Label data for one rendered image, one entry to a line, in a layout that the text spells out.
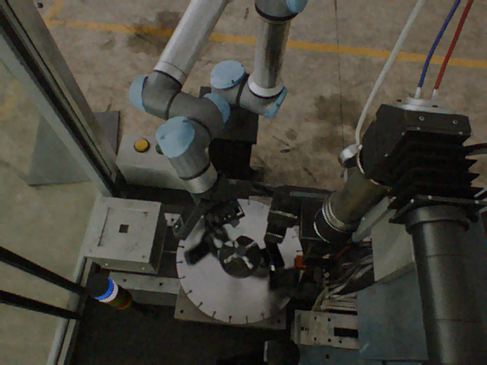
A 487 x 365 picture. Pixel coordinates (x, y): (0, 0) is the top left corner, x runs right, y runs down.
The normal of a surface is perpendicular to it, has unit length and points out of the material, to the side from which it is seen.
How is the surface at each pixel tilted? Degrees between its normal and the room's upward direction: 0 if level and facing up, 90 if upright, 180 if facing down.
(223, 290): 0
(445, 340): 53
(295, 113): 0
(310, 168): 0
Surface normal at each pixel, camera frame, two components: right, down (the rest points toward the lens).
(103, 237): 0.04, -0.44
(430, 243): -0.78, -0.34
